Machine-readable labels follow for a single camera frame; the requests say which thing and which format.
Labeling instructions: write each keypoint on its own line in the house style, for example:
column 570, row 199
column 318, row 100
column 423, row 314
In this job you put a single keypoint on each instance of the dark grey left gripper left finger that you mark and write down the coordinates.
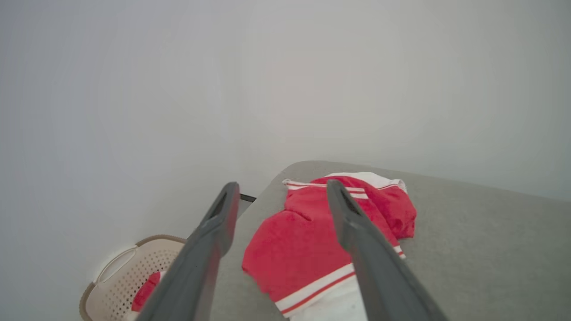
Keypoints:
column 196, row 267

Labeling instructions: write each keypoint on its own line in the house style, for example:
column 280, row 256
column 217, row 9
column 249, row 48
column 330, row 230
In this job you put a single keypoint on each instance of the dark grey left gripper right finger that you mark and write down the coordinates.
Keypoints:
column 374, row 267

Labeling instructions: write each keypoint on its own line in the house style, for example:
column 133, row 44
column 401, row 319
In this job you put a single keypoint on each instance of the red and white garment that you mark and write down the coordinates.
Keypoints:
column 294, row 249

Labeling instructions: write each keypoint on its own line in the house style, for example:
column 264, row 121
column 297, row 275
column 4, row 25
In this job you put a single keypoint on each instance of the red cloth in basket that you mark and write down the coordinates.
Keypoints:
column 145, row 294

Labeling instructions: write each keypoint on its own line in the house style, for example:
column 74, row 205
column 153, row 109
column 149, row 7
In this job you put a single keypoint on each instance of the beige perforated laundry basket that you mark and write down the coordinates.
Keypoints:
column 118, row 287

